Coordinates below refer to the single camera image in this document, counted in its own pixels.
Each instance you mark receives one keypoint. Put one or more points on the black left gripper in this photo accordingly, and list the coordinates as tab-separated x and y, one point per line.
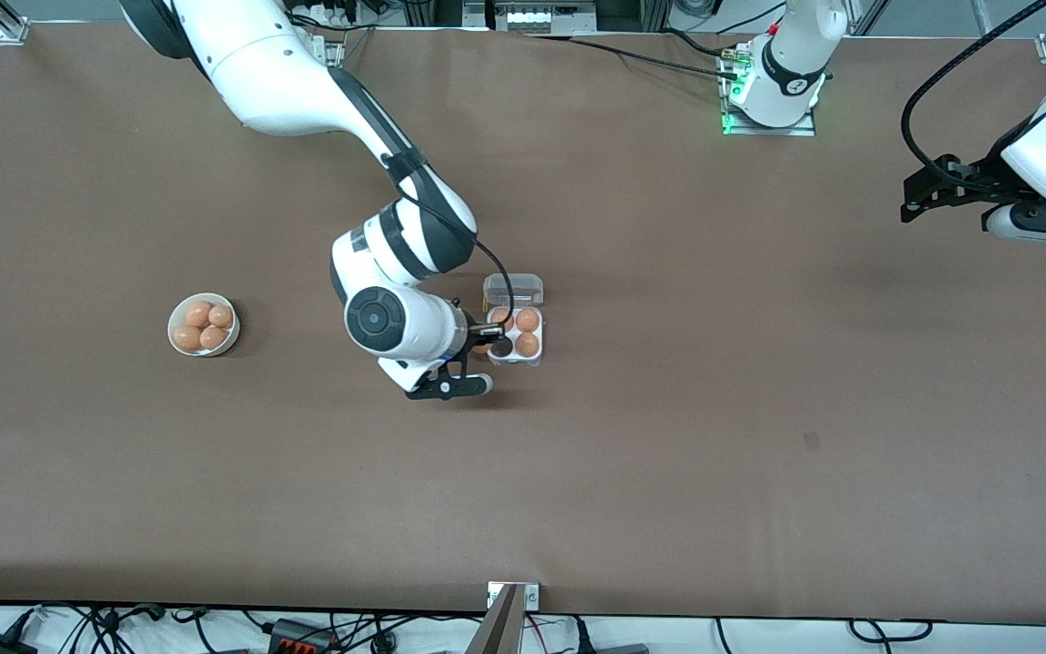
975	177

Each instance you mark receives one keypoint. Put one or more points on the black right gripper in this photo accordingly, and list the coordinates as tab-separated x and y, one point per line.
478	335

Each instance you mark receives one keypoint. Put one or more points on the clear plastic egg box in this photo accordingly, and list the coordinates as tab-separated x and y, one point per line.
527	291

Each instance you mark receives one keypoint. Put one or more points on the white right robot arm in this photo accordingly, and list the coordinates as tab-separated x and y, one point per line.
278	73

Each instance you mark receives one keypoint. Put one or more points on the white round bowl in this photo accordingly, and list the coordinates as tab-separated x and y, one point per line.
231	341

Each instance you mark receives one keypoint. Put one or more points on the white power strip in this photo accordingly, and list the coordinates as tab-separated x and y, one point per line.
532	15

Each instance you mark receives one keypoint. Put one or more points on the black and orange power strip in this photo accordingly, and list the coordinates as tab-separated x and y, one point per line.
300	636

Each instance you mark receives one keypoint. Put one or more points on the black power adapter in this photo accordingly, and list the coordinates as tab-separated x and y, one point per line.
1	647

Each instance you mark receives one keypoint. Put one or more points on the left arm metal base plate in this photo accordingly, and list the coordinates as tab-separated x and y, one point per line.
804	130

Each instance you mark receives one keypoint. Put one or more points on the small metal clamp bracket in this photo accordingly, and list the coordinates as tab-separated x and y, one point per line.
532	596

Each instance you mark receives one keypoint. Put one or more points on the aluminium camera pole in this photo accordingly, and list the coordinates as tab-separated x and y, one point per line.
496	631

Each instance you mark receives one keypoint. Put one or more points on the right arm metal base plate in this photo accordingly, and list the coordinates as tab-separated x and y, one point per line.
334	50

